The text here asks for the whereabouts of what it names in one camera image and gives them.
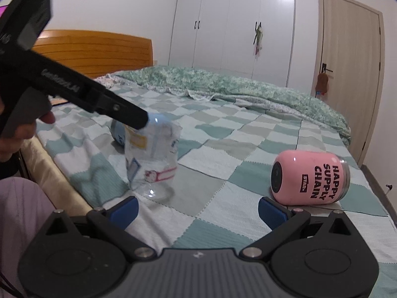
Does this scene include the green floral quilt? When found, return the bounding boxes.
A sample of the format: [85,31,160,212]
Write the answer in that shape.
[107,65,351,146]

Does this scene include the wooden door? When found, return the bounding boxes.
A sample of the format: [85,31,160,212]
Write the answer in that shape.
[310,0,385,168]

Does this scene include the person's lavender pants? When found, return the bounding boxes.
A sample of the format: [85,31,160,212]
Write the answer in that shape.
[0,177,94,298]

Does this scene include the clear printed plastic cup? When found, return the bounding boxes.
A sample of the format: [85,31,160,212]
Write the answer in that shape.
[124,116,182,201]

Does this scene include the person's left hand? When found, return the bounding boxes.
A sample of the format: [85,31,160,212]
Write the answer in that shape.
[0,96,56,163]

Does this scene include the white wardrobe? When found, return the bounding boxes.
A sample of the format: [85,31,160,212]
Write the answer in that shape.
[168,0,295,88]

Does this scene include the brown plush toy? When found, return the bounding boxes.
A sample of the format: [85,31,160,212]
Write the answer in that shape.
[314,71,330,100]

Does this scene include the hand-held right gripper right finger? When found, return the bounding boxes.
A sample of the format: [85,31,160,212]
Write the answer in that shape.
[240,197,360,260]

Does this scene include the beige bed frame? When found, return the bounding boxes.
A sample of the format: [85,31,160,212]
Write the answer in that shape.
[20,137,94,212]

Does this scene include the pink floral pillow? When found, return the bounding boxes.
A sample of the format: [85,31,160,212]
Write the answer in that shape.
[95,74,120,88]

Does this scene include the pink cup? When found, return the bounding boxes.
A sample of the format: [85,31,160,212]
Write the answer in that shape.
[270,149,351,206]

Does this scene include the hanging wardrobe ornament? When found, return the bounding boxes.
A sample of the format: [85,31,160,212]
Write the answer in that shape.
[253,22,265,56]

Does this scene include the wooden bed headboard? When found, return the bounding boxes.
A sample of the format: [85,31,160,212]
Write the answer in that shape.
[31,30,154,79]

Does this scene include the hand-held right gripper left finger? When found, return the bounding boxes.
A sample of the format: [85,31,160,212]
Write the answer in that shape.
[37,196,156,260]

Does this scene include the checkered green white blanket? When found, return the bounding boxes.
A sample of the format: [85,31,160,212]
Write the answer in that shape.
[35,77,397,298]

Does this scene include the light blue cup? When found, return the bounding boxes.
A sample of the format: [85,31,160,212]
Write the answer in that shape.
[111,118,128,146]

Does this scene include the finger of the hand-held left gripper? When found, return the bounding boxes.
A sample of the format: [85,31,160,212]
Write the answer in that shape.
[91,87,149,130]

